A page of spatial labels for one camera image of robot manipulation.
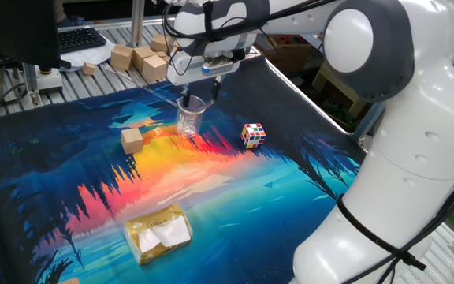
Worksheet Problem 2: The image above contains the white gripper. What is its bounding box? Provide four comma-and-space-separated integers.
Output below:
166, 33, 258, 108

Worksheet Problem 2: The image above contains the clear glass beaker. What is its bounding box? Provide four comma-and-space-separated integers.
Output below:
175, 95, 207, 138

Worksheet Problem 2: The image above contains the Rubik's cube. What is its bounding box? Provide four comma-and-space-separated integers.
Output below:
240, 122, 267, 149

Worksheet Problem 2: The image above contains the white paper sheet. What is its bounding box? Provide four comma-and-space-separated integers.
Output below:
59, 39, 116, 73

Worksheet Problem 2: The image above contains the colourful sunset landscape cloth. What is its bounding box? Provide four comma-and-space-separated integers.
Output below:
0, 54, 374, 284

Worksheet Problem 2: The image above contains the black keyboard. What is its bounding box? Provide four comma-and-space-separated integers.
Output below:
57, 26, 108, 55

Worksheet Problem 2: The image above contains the gold tissue pack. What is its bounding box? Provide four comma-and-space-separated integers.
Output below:
123, 203, 194, 266

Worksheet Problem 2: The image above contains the white box stand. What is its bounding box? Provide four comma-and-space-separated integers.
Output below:
33, 67, 65, 95

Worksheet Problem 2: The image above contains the aluminium table leg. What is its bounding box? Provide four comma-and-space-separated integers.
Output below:
351, 100, 386, 142

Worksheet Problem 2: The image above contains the black computer monitor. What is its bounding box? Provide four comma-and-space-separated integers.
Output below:
0, 0, 73, 71

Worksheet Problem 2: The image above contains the silver gripper-mounted camera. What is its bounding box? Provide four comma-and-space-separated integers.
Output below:
200, 54, 242, 77

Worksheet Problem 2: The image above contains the aluminium post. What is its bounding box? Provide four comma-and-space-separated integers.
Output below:
20, 62, 42, 108
131, 0, 147, 49

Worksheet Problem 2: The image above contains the black camera cable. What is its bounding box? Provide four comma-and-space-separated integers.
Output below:
162, 0, 454, 284

